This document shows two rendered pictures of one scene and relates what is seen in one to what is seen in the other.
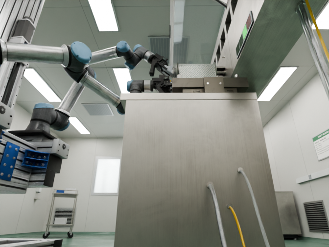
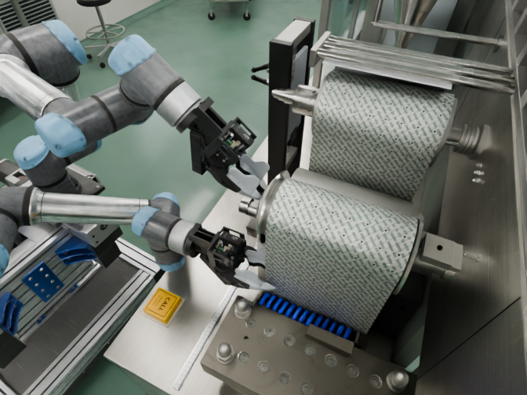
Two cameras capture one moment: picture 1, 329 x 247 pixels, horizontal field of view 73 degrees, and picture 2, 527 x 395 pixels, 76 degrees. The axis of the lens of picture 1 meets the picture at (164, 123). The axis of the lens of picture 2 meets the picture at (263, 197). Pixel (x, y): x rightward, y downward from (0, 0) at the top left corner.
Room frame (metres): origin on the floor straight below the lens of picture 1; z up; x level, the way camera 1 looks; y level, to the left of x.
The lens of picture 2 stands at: (0.85, -0.24, 1.74)
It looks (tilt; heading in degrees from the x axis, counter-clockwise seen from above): 48 degrees down; 24
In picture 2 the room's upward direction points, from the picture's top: straight up
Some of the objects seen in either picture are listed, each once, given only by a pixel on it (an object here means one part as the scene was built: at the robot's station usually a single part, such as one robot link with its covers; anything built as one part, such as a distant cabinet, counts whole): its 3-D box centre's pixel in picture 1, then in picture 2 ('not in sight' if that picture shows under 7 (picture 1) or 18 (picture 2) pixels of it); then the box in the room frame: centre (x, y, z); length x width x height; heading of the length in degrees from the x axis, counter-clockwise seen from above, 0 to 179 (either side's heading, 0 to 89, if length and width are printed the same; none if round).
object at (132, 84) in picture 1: (135, 86); (158, 227); (1.19, 0.18, 1.11); 0.11 x 0.08 x 0.09; 89
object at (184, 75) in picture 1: (198, 85); (318, 291); (1.18, -0.21, 1.12); 0.23 x 0.01 x 0.18; 89
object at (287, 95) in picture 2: not in sight; (285, 95); (1.50, 0.00, 1.33); 0.06 x 0.03 x 0.03; 89
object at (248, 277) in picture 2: not in sight; (253, 277); (1.16, -0.08, 1.11); 0.09 x 0.03 x 0.06; 80
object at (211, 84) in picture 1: (213, 86); not in sight; (0.97, -0.25, 0.96); 0.10 x 0.03 x 0.11; 89
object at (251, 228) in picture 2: not in sight; (261, 244); (1.28, -0.04, 1.05); 0.06 x 0.05 x 0.31; 89
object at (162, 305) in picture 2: not in sight; (162, 305); (1.09, 0.15, 0.91); 0.07 x 0.07 x 0.02; 89
